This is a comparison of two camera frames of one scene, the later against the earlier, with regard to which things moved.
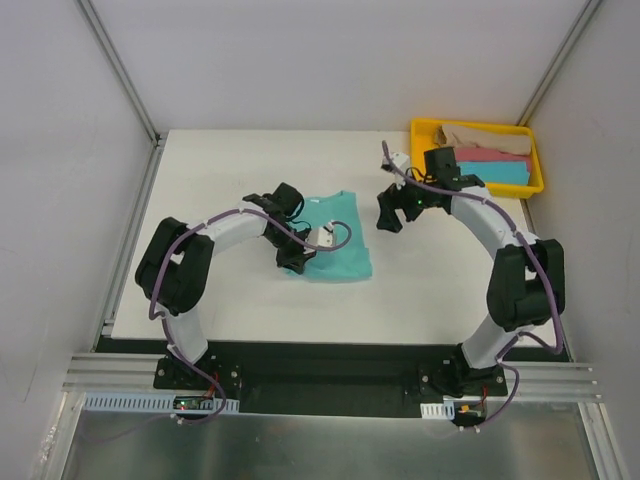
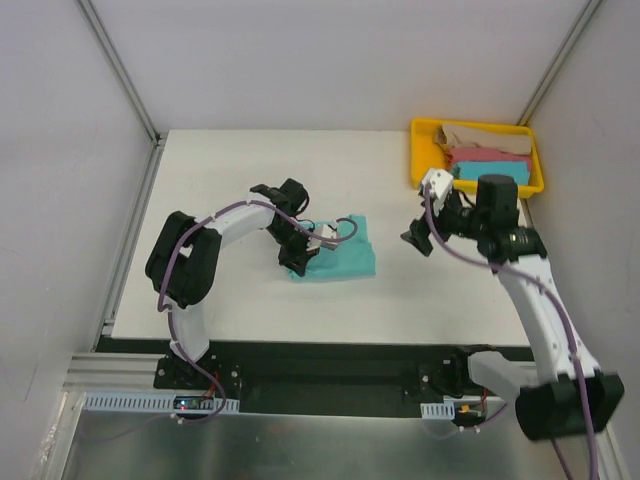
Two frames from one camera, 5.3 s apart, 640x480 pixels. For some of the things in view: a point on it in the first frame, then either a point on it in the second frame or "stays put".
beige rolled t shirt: [511, 140] stays put
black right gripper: [395, 205] → [428, 230]
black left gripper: [291, 251] stays put
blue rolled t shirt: [496, 172] stays put
